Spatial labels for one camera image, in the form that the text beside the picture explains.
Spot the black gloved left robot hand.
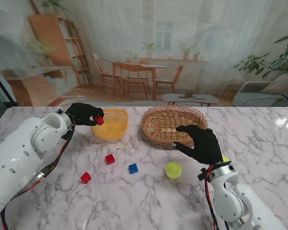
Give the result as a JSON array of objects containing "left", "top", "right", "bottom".
[{"left": 65, "top": 103, "right": 105, "bottom": 127}]

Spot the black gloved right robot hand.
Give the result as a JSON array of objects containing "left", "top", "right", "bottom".
[{"left": 171, "top": 125, "right": 224, "bottom": 166}]

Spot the yellow plastic mesh basket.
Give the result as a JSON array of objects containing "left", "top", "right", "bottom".
[{"left": 91, "top": 108, "right": 130, "bottom": 141}]

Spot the oval wicker basket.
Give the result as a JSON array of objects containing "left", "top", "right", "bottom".
[{"left": 140, "top": 104, "right": 209, "bottom": 147}]

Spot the black backdrop stand pole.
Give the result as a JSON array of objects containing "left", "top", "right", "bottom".
[{"left": 0, "top": 64, "right": 17, "bottom": 106}]

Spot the dining room print backdrop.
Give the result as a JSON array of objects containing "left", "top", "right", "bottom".
[{"left": 0, "top": 0, "right": 288, "bottom": 107}]

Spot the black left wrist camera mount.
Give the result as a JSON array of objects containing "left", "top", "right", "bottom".
[{"left": 60, "top": 126, "right": 75, "bottom": 142}]

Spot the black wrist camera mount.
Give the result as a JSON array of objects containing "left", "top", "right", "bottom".
[
  {"left": 198, "top": 167, "right": 208, "bottom": 182},
  {"left": 60, "top": 126, "right": 75, "bottom": 142}
]

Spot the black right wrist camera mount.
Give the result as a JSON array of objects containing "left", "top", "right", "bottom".
[{"left": 198, "top": 167, "right": 208, "bottom": 182}]

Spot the red black left arm cable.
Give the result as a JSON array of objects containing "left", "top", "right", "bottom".
[{"left": 0, "top": 119, "right": 76, "bottom": 230}]

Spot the red black arm cable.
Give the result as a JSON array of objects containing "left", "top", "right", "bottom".
[
  {"left": 198, "top": 165, "right": 231, "bottom": 230},
  {"left": 0, "top": 119, "right": 76, "bottom": 230}
]

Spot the red black right arm cable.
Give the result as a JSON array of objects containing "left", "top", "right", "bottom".
[{"left": 198, "top": 165, "right": 231, "bottom": 230}]

